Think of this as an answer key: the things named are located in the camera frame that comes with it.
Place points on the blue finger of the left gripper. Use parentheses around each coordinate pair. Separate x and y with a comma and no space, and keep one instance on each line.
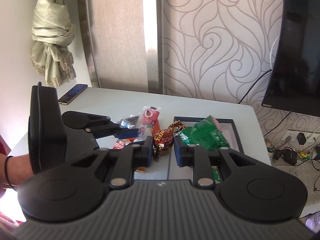
(127,133)

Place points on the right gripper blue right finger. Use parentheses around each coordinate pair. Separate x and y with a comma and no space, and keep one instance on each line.
(200,159)

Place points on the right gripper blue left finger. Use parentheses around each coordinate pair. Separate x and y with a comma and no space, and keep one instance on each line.
(127,160)

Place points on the clear sunflower seed packet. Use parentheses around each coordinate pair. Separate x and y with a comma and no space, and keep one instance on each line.
(129,122)

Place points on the orange red snack packet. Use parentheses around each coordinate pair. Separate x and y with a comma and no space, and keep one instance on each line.
(121,143)

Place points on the green pea snack bag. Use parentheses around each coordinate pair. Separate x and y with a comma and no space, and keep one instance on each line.
(206,133)

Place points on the pink cartoon candy packet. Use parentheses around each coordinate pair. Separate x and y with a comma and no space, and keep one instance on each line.
(148,121)

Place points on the brown foil candy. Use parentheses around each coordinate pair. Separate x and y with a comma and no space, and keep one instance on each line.
(163,139)

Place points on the orange peanut snack bag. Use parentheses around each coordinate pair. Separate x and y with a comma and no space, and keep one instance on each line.
(141,170)

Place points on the green shrimp chips bag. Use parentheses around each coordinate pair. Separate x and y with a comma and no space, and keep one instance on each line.
(216,175)

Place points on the red chocolate wafer bar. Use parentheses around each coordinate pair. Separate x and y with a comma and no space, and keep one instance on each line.
(156,126)

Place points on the person's left hand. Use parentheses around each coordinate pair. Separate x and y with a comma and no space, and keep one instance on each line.
(19,170)

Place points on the dark shallow tray box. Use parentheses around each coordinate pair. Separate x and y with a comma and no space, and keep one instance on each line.
(229,131)

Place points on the gold smartphone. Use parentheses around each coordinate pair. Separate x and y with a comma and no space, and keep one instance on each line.
(72,94)

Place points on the black set-top box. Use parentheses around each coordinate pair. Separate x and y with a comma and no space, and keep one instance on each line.
(290,156)

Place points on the green fringed curtain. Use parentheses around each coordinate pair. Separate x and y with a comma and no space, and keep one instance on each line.
(52,32)

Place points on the black hair tie wristband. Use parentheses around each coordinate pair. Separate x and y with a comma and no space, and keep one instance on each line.
(7,175)

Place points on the white wall power outlet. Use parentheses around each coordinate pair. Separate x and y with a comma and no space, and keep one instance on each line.
(296,135)

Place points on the black wall television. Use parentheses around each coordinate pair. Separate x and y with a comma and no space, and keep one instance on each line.
(294,81)

